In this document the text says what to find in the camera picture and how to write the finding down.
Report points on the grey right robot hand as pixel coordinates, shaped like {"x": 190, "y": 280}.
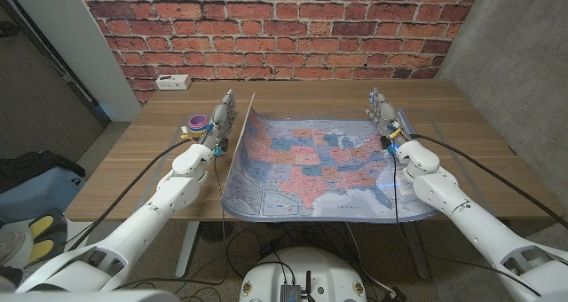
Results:
{"x": 385, "y": 113}

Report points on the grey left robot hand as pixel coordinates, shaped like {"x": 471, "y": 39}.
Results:
{"x": 222, "y": 120}

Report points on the United States paper map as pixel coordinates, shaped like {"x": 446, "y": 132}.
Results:
{"x": 310, "y": 169}

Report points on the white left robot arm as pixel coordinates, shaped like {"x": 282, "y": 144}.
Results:
{"x": 146, "y": 217}

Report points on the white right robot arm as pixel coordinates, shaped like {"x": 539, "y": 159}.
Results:
{"x": 466, "y": 217}

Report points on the stacked colourful plastic cups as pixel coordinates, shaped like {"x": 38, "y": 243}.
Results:
{"x": 198, "y": 125}

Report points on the white power strip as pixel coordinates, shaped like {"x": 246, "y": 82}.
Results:
{"x": 173, "y": 82}

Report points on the red brick printed backdrop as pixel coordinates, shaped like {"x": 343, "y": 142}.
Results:
{"x": 284, "y": 31}

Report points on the black round floor base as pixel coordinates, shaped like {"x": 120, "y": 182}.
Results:
{"x": 216, "y": 232}

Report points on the table leg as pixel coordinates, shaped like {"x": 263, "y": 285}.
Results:
{"x": 416, "y": 248}
{"x": 187, "y": 248}

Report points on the white pillar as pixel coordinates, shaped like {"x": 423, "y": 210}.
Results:
{"x": 75, "y": 40}

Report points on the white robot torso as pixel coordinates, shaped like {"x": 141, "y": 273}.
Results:
{"x": 328, "y": 271}

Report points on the dark door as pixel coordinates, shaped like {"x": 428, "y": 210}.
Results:
{"x": 40, "y": 93}

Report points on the black antenna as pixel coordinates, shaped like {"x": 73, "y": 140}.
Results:
{"x": 308, "y": 284}

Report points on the grey electronics box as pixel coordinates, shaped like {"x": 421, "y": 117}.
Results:
{"x": 290, "y": 293}

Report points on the black cloth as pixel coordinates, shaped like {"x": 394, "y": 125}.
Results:
{"x": 31, "y": 166}

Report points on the blue bag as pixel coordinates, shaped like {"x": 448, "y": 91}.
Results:
{"x": 35, "y": 195}

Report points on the black yellow foot pedal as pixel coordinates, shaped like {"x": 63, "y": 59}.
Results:
{"x": 46, "y": 235}

